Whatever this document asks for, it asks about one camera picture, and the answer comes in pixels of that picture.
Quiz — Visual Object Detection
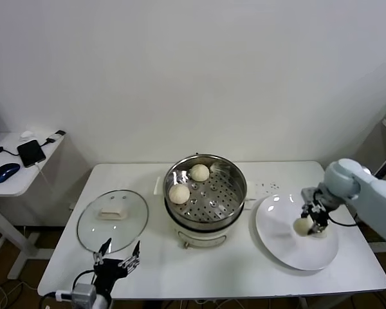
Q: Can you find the cream electric cooker base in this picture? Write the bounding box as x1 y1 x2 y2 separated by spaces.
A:
165 199 260 250

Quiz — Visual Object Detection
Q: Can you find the steel steamer basket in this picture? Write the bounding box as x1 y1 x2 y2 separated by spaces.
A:
154 154 260 225

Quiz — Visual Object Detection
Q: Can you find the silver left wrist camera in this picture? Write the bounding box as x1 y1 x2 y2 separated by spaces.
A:
55 283 97 305

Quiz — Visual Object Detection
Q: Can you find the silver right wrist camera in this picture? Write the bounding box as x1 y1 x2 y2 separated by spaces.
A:
301 187 320 203

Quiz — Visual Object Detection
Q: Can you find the white floor cable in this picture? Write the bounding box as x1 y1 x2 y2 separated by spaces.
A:
0 279 39 306

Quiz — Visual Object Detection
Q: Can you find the glass pot lid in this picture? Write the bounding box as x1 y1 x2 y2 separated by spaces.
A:
76 189 149 252

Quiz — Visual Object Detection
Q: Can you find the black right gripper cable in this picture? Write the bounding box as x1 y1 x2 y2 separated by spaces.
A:
326 205 361 227

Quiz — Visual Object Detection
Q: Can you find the white side desk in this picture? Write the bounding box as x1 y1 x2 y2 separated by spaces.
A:
0 131 68 279

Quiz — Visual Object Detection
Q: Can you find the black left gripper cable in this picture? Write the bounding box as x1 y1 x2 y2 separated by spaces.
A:
72 269 96 292

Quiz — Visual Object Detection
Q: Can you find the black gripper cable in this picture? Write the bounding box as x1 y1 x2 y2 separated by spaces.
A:
72 269 96 292
326 205 361 227

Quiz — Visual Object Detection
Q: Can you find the blue computer mouse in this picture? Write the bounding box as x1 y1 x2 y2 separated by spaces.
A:
0 162 21 184

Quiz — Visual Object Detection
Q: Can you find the white round plate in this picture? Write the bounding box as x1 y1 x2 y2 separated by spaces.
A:
255 194 339 271

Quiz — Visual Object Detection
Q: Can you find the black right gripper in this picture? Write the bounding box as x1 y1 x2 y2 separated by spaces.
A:
301 199 331 235

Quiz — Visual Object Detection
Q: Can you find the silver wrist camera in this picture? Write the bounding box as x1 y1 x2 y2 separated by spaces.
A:
55 283 97 305
301 187 320 203

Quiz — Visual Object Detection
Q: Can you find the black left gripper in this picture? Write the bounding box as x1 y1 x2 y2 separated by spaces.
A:
93 238 142 295

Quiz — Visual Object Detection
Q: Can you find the black smartphone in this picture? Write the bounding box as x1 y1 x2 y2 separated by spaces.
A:
17 139 47 168

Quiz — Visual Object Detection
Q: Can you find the white steamed baozi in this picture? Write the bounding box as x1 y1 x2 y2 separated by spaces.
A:
168 184 191 205
293 217 313 238
310 225 328 239
188 164 210 182

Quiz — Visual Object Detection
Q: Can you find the white charging cable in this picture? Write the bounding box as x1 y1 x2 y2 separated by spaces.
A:
34 163 57 200

